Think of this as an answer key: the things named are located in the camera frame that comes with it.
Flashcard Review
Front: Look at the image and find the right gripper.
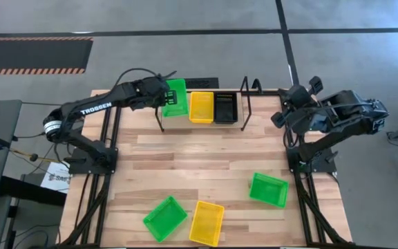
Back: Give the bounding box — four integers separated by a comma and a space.
270, 75, 325, 134

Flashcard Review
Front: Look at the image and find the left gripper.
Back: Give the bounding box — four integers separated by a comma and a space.
129, 77, 178, 111

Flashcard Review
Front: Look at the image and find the green slotted plastic basket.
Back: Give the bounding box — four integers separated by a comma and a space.
160, 78, 189, 118
249, 172, 290, 209
142, 195, 189, 243

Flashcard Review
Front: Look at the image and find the yellow slotted plastic basket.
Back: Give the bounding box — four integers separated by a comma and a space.
188, 200, 226, 248
189, 91, 215, 125

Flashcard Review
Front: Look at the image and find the black slotted plastic basket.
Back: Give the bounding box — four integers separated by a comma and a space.
214, 91, 238, 125

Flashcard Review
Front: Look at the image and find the black perforated panel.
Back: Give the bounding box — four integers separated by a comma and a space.
184, 77, 220, 89

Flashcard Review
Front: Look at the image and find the white printed paper sheet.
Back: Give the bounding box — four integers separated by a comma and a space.
39, 161, 72, 194

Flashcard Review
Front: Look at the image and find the black hazard-striped floor mat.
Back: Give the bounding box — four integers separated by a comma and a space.
0, 37, 94, 75

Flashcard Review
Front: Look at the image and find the black crossbar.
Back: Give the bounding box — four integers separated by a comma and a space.
0, 175, 67, 208

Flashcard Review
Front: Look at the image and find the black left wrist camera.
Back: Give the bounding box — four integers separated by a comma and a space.
156, 76, 171, 91

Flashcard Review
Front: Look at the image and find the black aluminium rig frame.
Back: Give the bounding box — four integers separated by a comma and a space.
59, 89, 354, 249

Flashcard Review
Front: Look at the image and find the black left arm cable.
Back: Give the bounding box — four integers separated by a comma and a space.
115, 67, 178, 87

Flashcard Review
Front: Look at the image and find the black wire rack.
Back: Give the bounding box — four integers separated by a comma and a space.
155, 75, 252, 133

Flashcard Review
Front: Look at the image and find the thin yellow cable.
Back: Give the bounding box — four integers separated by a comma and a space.
9, 147, 65, 164

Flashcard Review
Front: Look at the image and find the dark floor cable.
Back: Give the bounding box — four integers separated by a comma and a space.
12, 223, 60, 249

